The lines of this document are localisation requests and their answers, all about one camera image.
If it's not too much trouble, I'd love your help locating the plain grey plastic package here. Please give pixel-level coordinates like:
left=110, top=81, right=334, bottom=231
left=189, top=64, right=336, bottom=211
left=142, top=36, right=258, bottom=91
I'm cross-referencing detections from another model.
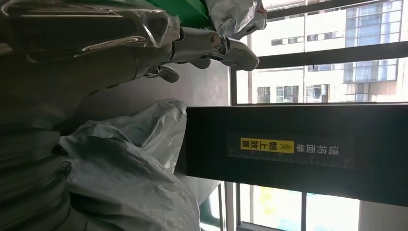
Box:
left=58, top=99, right=202, bottom=231

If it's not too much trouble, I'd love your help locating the plastic package with red print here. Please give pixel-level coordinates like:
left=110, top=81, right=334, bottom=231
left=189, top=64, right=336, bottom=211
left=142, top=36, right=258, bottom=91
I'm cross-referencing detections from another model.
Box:
left=204, top=0, right=268, bottom=41

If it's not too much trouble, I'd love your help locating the yellow and black machine label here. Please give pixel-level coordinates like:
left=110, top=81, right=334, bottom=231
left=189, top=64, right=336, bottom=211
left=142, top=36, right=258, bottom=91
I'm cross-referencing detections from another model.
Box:
left=226, top=131, right=355, bottom=170

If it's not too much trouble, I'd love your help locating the ribbed grey left arm sleeve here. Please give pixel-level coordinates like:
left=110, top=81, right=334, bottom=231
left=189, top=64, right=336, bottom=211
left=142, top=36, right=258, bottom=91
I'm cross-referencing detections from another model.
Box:
left=0, top=120, right=87, bottom=231

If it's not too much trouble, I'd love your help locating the dark window frame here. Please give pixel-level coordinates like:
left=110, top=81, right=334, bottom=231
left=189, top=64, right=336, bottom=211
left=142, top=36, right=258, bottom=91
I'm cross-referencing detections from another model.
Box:
left=229, top=0, right=408, bottom=231

